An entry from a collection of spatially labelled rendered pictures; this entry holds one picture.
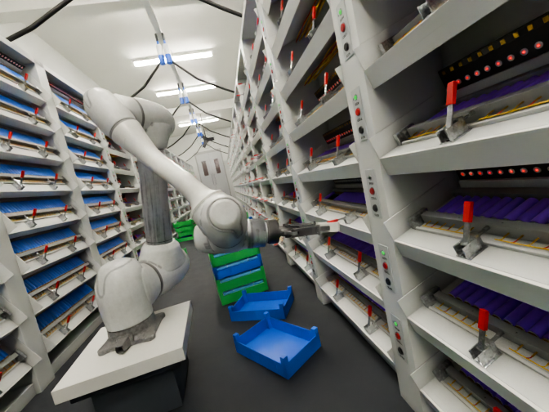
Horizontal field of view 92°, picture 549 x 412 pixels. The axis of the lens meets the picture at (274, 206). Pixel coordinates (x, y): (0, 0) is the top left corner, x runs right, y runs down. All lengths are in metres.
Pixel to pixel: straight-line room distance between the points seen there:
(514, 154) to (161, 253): 1.06
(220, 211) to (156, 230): 0.59
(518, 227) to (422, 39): 0.33
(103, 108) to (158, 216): 0.41
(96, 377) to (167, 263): 0.40
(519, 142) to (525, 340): 0.34
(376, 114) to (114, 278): 0.92
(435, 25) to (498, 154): 0.21
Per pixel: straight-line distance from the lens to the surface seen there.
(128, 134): 0.95
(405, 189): 0.69
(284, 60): 1.42
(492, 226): 0.57
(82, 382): 1.05
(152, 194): 1.13
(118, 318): 1.08
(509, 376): 0.63
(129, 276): 1.06
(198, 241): 0.79
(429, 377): 0.88
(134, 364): 1.00
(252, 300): 1.66
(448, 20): 0.52
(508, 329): 0.65
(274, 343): 1.27
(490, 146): 0.47
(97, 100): 1.04
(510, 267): 0.52
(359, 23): 0.72
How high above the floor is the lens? 0.69
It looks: 6 degrees down
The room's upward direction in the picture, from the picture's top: 12 degrees counter-clockwise
